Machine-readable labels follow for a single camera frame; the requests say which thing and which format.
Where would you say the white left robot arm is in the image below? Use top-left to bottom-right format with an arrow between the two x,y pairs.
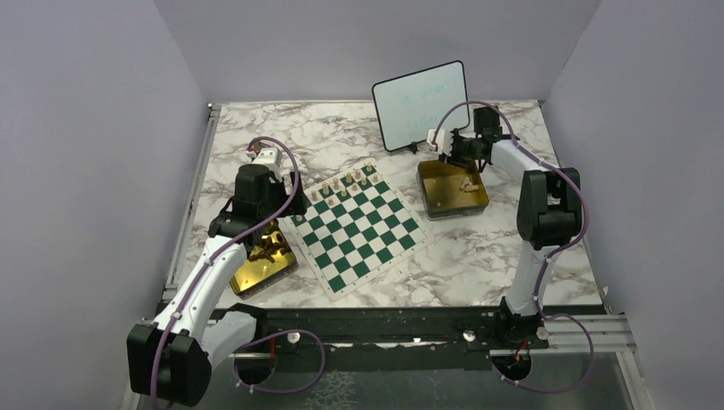
126,164 -> 307,408

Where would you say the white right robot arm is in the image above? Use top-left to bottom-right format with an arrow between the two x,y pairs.
435,106 -> 584,348

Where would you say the gold tin with dark pieces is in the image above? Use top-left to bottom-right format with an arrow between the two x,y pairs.
230,220 -> 299,299

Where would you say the gold tin with white pieces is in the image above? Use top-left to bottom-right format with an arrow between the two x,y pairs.
417,160 -> 489,220

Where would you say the green white chess mat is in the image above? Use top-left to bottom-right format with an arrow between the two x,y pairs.
282,161 -> 433,301

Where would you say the white pawn in tin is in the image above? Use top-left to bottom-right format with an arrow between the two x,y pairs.
459,178 -> 478,192

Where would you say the small whiteboard with stand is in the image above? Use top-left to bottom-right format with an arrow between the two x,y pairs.
371,60 -> 470,152

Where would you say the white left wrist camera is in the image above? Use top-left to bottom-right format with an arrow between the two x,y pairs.
249,147 -> 282,179

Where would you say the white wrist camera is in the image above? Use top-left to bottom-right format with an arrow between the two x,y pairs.
426,128 -> 453,156
249,147 -> 282,179

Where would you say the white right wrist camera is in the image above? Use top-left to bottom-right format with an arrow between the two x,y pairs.
426,128 -> 453,156

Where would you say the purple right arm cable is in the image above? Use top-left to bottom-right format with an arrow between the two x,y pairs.
429,100 -> 596,395

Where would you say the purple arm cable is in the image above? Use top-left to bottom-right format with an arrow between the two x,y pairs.
150,135 -> 328,410
429,100 -> 596,395

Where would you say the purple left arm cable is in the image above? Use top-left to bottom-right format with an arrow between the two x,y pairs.
150,135 -> 328,410

